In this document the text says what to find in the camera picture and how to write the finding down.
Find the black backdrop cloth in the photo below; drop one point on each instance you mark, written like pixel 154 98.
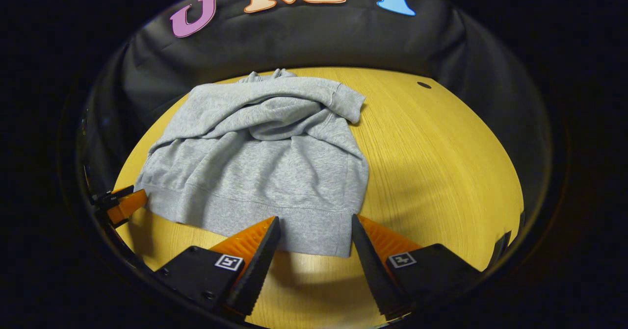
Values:
pixel 319 35

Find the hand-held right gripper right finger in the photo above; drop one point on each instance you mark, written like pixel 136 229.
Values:
pixel 373 263

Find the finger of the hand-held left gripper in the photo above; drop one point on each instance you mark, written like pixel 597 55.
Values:
pixel 128 205

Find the grey zip-neck sweatshirt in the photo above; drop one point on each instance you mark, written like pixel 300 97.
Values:
pixel 255 172

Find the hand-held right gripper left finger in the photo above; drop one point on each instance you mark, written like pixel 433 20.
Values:
pixel 257 265

